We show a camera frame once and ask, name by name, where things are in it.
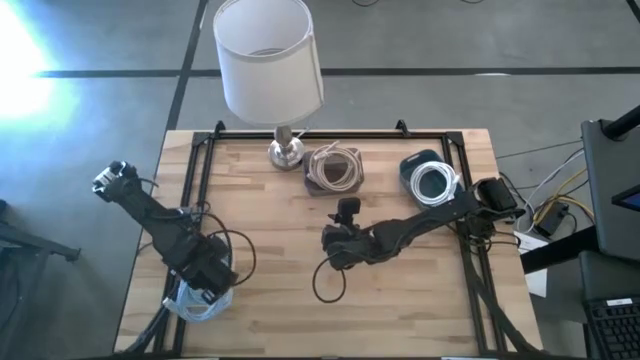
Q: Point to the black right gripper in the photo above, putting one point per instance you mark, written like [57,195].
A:
[350,240]

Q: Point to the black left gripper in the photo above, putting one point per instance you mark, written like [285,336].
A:
[210,265]

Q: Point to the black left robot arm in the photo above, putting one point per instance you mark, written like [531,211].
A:
[150,215]

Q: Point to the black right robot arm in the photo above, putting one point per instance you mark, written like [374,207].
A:
[430,220]

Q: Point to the clear plastic bag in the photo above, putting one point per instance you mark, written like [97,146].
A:
[175,305]

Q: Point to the grey-brown tray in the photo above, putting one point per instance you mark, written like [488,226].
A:
[350,187]

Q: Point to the dark blue tray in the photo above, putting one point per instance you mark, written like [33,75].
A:
[407,170]

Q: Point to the black floor stand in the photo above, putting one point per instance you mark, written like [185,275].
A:
[35,245]

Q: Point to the white paper sheet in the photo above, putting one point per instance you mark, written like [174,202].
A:
[532,260]

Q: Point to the silver table lamp white shade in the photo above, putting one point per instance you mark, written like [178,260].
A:
[270,75]

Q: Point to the black power adapter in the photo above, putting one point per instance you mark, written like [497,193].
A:
[550,220]

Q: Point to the black keyboard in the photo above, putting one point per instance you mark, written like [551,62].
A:
[617,330]

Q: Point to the black pole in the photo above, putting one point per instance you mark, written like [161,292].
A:
[622,125]

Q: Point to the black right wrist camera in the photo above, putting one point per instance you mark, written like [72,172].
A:
[348,209]

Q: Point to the black metal table frame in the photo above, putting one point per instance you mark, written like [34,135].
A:
[200,165]

